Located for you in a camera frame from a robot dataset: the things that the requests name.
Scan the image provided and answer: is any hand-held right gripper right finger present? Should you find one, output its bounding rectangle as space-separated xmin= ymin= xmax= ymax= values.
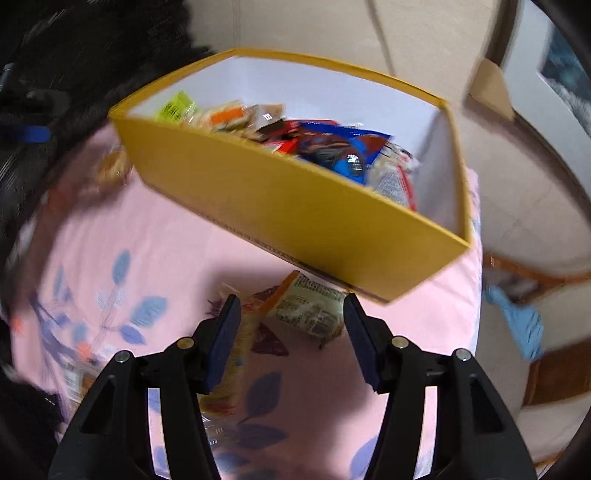
xmin=342 ymin=294 xmax=539 ymax=480

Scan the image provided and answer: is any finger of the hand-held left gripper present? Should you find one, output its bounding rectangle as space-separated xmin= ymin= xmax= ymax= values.
xmin=9 ymin=126 xmax=51 ymax=144

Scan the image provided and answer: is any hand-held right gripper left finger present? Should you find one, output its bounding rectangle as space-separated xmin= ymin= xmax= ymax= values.
xmin=48 ymin=294 xmax=243 ymax=480

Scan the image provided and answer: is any clear sesame bar packet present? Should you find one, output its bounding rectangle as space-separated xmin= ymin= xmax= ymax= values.
xmin=198 ymin=295 xmax=262 ymax=444

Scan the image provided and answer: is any beige orange snack packet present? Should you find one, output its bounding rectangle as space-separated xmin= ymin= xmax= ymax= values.
xmin=267 ymin=271 xmax=348 ymax=349

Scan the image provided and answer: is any beige bread packet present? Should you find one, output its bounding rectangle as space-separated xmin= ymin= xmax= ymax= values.
xmin=92 ymin=145 xmax=134 ymax=185

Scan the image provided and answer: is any yellow cardboard box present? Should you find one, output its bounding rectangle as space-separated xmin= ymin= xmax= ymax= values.
xmin=108 ymin=47 xmax=475 ymax=304

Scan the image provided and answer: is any yellow green snack packet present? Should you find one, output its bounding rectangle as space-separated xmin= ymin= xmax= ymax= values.
xmin=159 ymin=91 xmax=199 ymax=123

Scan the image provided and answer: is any pink floral tablecloth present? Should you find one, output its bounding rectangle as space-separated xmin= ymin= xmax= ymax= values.
xmin=9 ymin=124 xmax=483 ymax=480

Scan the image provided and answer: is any blue cloth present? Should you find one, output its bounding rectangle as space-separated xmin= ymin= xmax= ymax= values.
xmin=484 ymin=284 xmax=546 ymax=361

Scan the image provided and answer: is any wooden chair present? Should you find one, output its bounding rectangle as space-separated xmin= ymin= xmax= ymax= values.
xmin=482 ymin=254 xmax=591 ymax=467

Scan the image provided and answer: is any cardboard corner protector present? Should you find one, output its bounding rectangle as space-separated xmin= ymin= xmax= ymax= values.
xmin=468 ymin=58 xmax=514 ymax=121

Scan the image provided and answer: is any framed lotus painting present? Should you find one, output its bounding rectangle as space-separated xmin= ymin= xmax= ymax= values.
xmin=489 ymin=0 xmax=591 ymax=139

